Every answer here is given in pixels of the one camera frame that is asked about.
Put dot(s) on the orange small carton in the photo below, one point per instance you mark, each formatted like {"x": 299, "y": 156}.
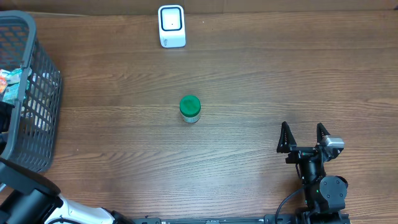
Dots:
{"x": 3, "y": 81}

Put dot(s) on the light green wipes packet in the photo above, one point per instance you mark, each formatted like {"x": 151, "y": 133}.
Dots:
{"x": 11, "y": 92}

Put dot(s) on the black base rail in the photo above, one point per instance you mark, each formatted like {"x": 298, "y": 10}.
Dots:
{"x": 266, "y": 219}

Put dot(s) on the green lid jar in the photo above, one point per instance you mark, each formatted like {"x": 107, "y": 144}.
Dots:
{"x": 190, "y": 108}

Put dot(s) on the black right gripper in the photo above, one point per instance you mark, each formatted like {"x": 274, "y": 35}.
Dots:
{"x": 287, "y": 145}

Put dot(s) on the grey plastic mesh basket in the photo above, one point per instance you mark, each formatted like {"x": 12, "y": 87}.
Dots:
{"x": 41, "y": 86}

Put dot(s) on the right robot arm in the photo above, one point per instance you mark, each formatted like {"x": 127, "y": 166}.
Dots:
{"x": 324, "y": 194}

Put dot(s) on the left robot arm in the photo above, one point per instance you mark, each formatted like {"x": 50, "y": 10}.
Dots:
{"x": 35, "y": 199}

